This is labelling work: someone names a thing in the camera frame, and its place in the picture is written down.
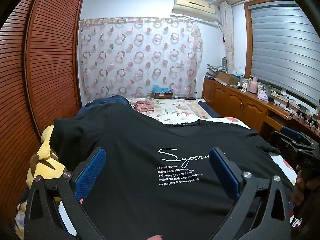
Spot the tied beige window curtain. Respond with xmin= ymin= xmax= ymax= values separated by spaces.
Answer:
xmin=219 ymin=1 xmax=237 ymax=72

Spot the white strawberry print cloth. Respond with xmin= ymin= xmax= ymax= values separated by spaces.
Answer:
xmin=59 ymin=114 xmax=299 ymax=237

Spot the wooden louvered wardrobe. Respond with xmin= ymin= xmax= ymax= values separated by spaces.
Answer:
xmin=0 ymin=0 xmax=85 ymax=230

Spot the wooden sideboard cabinet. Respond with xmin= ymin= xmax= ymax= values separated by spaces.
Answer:
xmin=202 ymin=77 xmax=320 ymax=140

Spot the person's right hand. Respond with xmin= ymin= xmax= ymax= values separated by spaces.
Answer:
xmin=291 ymin=165 xmax=320 ymax=207

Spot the stack of folded cloths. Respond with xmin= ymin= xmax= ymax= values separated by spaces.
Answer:
xmin=205 ymin=64 xmax=229 ymax=78

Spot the black printed t-shirt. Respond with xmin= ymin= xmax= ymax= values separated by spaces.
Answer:
xmin=50 ymin=104 xmax=295 ymax=240

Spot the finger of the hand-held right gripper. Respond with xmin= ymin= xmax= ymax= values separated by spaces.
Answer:
xmin=280 ymin=126 xmax=304 ymax=143
xmin=269 ymin=131 xmax=298 ymax=154

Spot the circle pattern wall curtain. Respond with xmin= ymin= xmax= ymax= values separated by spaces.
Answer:
xmin=79 ymin=16 xmax=203 ymax=100

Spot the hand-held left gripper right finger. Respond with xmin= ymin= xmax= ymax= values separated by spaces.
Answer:
xmin=209 ymin=147 xmax=297 ymax=240

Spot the floral blanket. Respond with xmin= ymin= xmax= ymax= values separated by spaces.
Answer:
xmin=127 ymin=98 xmax=213 ymax=124

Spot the pink thermos jug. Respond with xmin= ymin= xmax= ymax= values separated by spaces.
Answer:
xmin=249 ymin=76 xmax=258 ymax=94

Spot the navy blue cloth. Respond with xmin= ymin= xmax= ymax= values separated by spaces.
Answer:
xmin=75 ymin=95 xmax=130 ymax=120

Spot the yellow plush toy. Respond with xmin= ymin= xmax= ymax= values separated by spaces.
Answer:
xmin=26 ymin=126 xmax=68 ymax=202

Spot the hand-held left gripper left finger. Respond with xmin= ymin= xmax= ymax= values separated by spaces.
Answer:
xmin=24 ymin=147 xmax=110 ymax=240

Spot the cream air conditioner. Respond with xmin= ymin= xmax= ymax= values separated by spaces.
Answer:
xmin=171 ymin=0 xmax=218 ymax=22

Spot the navy bed sheet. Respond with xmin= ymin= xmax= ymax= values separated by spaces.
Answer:
xmin=200 ymin=99 xmax=223 ymax=118

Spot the open cardboard box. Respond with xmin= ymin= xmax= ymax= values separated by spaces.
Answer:
xmin=217 ymin=72 xmax=240 ymax=86

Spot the grey window blind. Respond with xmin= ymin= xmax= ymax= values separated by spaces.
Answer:
xmin=250 ymin=1 xmax=320 ymax=108

